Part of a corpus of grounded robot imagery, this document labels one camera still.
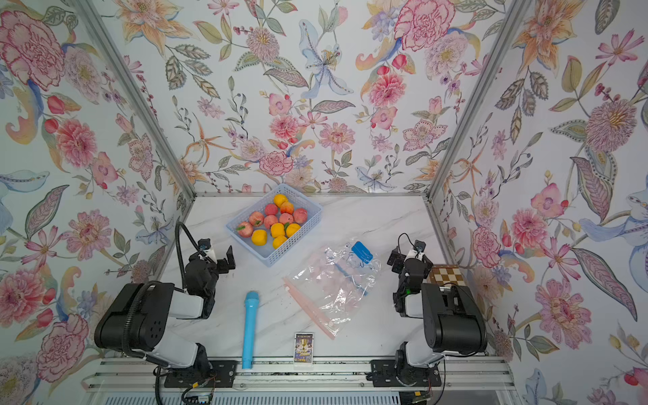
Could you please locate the pink peach with leaf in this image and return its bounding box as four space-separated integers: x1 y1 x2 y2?
236 221 254 238

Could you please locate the yellow peach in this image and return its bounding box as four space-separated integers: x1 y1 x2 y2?
273 194 289 209
270 223 286 238
251 229 268 246

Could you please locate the clear pink zip-top bag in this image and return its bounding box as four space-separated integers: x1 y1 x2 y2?
283 255 374 339

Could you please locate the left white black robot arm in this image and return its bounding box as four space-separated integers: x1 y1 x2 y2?
94 238 236 388

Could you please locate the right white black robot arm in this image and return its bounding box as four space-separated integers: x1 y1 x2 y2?
387 241 488 386

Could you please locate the pink peach centre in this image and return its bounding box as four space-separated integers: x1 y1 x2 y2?
263 215 278 230

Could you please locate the clear blue zip-top bag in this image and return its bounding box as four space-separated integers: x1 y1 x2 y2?
308 240 381 303

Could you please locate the orange red peach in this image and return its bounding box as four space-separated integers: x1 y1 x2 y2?
280 201 295 214

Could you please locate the yellow peach top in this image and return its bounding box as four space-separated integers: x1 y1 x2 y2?
273 194 289 209

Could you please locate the wooden chessboard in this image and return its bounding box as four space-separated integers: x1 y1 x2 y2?
429 266 467 286

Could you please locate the blue perforated plastic basket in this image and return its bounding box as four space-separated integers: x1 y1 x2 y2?
225 184 323 267

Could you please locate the light blue toy microphone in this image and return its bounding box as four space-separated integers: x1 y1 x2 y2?
241 291 260 370

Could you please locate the small purple card box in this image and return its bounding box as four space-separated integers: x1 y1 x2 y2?
293 332 314 366

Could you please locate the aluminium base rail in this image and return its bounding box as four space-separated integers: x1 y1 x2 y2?
80 356 517 393

